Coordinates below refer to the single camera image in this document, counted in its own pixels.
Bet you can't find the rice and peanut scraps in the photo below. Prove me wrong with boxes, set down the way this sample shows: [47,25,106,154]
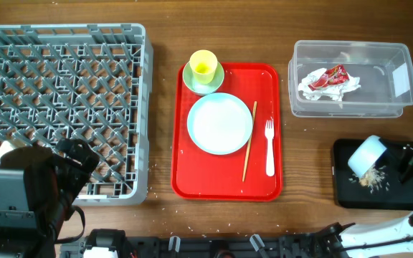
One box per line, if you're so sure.
[348,166,390,194]

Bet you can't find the white bowl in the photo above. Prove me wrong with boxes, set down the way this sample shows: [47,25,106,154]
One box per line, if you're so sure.
[348,135,386,178]

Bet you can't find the white tissue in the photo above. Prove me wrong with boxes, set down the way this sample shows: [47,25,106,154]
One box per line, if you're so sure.
[298,68,361,102]

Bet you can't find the red snack wrapper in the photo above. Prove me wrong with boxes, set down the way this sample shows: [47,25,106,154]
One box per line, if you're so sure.
[308,64,349,91]

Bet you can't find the light blue plate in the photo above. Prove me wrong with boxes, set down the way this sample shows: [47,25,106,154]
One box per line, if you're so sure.
[186,92,253,156]

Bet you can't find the yellow plastic cup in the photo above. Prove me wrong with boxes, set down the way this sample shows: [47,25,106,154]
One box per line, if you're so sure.
[189,49,218,84]

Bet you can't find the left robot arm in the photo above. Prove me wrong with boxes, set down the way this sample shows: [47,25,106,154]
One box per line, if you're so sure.
[0,138,100,257]

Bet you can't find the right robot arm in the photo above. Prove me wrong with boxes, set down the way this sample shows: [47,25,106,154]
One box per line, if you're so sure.
[311,135,413,257]

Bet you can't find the clear plastic waste bin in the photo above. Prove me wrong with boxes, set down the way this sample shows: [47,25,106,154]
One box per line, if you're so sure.
[288,40,413,118]

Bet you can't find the grey plastic dishwasher rack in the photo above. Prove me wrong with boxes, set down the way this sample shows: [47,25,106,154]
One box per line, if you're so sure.
[0,23,153,206]

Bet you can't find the black plastic tray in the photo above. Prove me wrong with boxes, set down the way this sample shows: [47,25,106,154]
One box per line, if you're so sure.
[331,138,413,211]

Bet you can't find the white plastic fork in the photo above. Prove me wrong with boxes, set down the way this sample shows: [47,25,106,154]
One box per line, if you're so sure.
[265,119,275,177]

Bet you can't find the wooden chopstick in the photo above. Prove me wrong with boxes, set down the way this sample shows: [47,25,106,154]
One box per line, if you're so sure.
[242,101,257,183]

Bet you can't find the red plastic serving tray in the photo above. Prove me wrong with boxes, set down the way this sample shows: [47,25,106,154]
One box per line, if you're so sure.
[171,62,283,201]

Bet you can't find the small green bowl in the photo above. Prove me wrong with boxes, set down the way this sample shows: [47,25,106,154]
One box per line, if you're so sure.
[182,62,225,96]

